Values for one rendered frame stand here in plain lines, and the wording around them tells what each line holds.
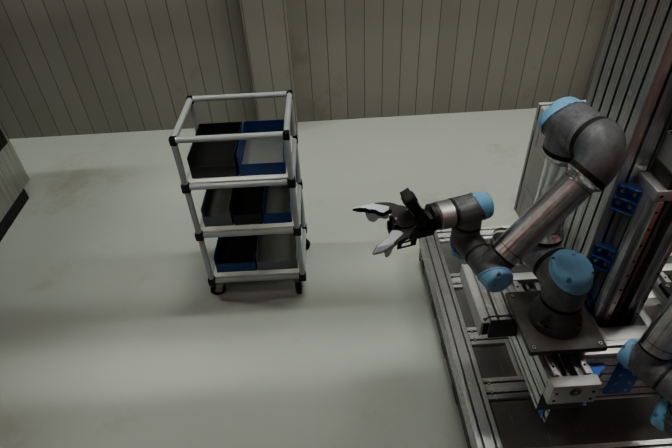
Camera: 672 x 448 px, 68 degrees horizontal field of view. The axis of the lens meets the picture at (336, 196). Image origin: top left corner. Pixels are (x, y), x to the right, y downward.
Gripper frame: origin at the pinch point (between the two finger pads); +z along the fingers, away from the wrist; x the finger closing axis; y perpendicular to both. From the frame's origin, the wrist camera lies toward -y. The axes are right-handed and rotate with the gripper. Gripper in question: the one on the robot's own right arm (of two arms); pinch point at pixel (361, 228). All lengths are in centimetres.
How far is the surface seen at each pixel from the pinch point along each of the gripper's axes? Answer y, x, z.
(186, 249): 142, 130, 60
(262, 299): 135, 78, 24
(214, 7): 66, 280, 10
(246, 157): 59, 104, 18
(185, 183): 60, 96, 46
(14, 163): 124, 220, 158
